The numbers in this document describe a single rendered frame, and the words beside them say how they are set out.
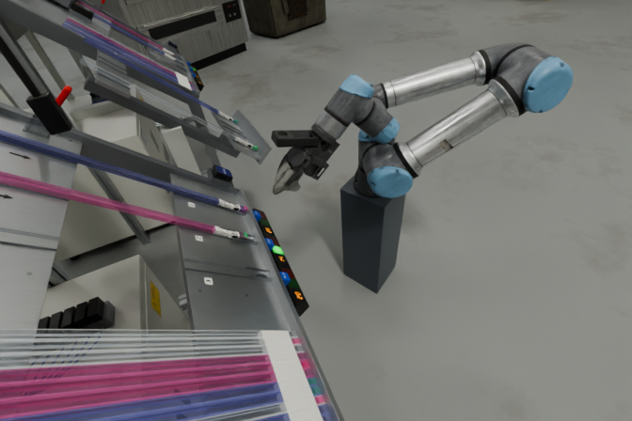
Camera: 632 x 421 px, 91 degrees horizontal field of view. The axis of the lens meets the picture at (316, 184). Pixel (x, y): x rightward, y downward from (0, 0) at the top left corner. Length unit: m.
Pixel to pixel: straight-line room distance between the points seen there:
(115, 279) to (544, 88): 1.15
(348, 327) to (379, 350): 0.15
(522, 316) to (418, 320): 0.42
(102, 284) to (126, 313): 0.14
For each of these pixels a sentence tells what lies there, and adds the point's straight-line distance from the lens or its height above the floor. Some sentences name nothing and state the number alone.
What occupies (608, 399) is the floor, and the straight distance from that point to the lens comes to 1.59.
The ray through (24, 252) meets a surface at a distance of 0.54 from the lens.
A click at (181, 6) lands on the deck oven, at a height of 0.70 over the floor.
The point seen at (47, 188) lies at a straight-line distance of 0.63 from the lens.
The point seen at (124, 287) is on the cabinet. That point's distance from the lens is 0.97.
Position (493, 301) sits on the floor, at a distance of 1.60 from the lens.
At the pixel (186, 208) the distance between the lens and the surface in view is 0.74.
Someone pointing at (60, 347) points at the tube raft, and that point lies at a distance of 0.45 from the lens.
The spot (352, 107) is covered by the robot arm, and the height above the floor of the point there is 0.95.
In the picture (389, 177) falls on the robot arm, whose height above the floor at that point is 0.75.
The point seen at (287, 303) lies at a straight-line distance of 0.65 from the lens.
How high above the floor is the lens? 1.30
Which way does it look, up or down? 41 degrees down
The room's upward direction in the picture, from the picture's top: 6 degrees counter-clockwise
